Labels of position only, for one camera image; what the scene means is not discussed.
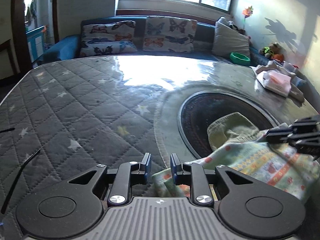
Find left butterfly cushion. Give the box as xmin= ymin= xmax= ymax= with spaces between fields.
xmin=80 ymin=21 xmax=138 ymax=57

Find beige folded garment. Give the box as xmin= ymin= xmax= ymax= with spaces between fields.
xmin=252 ymin=60 xmax=306 ymax=103

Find blue sofa bench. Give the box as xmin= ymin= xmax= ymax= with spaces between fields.
xmin=37 ymin=15 xmax=276 ymax=67

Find butterfly cushion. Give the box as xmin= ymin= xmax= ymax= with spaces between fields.
xmin=80 ymin=21 xmax=138 ymax=57
xmin=143 ymin=16 xmax=197 ymax=53

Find grey pillow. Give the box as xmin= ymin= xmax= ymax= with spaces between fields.
xmin=212 ymin=17 xmax=250 ymax=57

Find green bowl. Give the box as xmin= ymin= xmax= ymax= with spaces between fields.
xmin=229 ymin=52 xmax=251 ymax=66

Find right butterfly cushion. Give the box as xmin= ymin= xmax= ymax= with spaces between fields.
xmin=143 ymin=16 xmax=197 ymax=53

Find round induction cooktop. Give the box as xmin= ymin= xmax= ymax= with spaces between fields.
xmin=177 ymin=91 xmax=279 ymax=159

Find teddy bear toy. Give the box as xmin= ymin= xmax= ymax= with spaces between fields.
xmin=259 ymin=43 xmax=284 ymax=62

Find pink tissue pack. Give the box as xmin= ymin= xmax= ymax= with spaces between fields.
xmin=263 ymin=70 xmax=291 ymax=98

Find colourful pinwheel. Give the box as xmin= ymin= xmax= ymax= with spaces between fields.
xmin=242 ymin=6 xmax=253 ymax=29

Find colourful patterned children's shirt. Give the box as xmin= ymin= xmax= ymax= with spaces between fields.
xmin=151 ymin=112 xmax=320 ymax=204

